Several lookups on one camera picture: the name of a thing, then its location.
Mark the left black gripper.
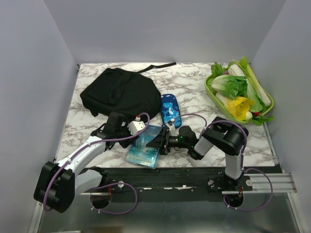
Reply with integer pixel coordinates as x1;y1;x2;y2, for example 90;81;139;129
115;121;140;149

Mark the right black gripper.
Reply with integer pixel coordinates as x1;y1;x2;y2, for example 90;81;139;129
146;126;190;155

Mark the teal fantasy book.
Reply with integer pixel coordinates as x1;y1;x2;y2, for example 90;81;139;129
125;125;161;168

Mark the blue dinosaur pencil case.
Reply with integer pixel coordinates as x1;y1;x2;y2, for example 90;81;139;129
160;94;180;125

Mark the black backpack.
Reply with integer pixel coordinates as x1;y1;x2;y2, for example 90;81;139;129
80;62;176;119

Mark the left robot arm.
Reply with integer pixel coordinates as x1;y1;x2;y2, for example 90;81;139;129
34;112;131;213

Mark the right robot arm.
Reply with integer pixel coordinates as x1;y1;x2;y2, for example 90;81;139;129
146;117;249;190

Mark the yellow flower vegetable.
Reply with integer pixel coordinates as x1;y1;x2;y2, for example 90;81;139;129
226;97;255;121

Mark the napa cabbage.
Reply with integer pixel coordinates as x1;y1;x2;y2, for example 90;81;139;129
211;75;248;100

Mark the green vegetable tray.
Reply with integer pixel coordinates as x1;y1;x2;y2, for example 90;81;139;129
205;75;275;124

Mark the white daikon radish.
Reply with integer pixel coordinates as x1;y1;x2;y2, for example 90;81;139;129
228;64;245;77

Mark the green celery stalk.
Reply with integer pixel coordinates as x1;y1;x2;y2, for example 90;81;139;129
233;56;271;107

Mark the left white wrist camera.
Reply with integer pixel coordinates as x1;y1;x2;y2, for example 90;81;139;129
127;116;145;135

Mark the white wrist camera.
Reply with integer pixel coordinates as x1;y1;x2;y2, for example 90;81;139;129
127;116;145;135
166;118;175;132

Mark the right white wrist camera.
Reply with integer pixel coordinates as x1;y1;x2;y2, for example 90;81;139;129
166;118;175;132

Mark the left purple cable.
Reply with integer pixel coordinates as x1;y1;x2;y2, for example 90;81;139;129
43;112;151;216

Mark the aluminium mounting rail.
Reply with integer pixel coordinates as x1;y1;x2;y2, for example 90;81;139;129
36;172;297;195

